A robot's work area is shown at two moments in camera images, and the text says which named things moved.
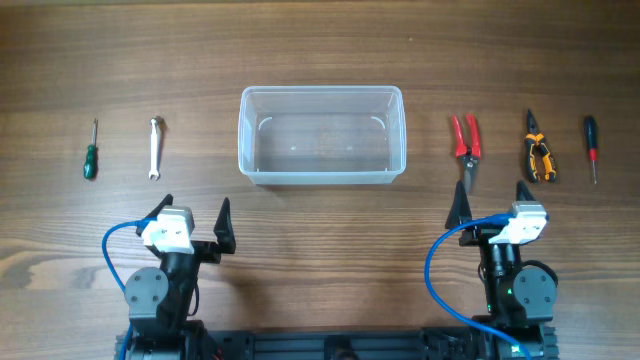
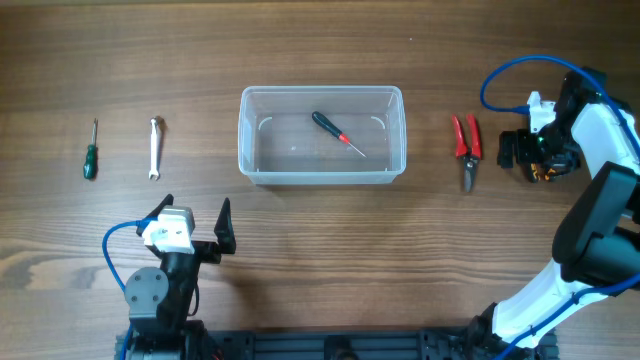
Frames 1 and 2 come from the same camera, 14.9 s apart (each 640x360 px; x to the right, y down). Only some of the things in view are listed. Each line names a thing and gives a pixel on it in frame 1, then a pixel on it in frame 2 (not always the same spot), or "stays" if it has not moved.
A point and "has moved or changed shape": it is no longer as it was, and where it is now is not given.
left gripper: x=210 y=251 stays
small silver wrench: x=154 y=168 stays
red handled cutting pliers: x=470 y=152 stays
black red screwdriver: x=591 y=131 has moved or changed shape
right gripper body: x=479 y=235 to x=551 y=146
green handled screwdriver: x=91 y=165 stays
